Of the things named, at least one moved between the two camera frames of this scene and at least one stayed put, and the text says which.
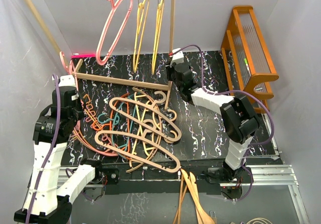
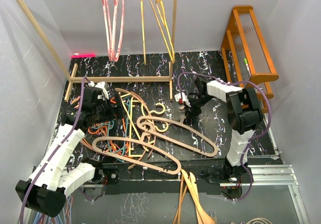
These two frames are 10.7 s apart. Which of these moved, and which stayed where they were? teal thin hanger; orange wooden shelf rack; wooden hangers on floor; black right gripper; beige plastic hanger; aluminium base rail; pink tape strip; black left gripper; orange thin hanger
Moved: beige plastic hanger; orange thin hanger; black right gripper; teal thin hanger; black left gripper
Stayed: wooden hangers on floor; orange wooden shelf rack; aluminium base rail; pink tape strip
